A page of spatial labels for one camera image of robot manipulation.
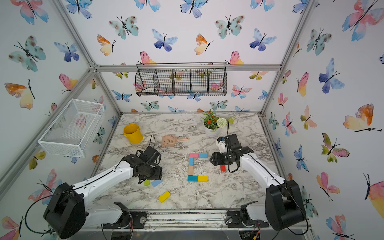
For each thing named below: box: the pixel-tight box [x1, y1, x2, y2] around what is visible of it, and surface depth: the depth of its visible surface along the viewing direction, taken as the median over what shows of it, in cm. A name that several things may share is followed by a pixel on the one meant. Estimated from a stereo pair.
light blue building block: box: [188, 157, 195, 166], surface depth 96 cm
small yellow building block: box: [197, 176, 210, 183], surface depth 89 cm
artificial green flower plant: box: [200, 109, 236, 132], surface depth 98 cm
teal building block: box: [187, 175, 198, 182], surface depth 90 cm
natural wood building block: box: [188, 165, 194, 176], surface depth 93 cm
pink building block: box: [189, 153, 199, 158], surface depth 98 cm
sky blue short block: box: [199, 153, 209, 158], surface depth 98 cm
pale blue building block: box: [151, 179, 164, 188], surface depth 88 cm
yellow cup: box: [123, 123, 144, 145], surface depth 101 cm
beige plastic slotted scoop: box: [161, 134, 190, 148], surface depth 104 cm
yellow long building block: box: [158, 191, 171, 203], surface depth 83 cm
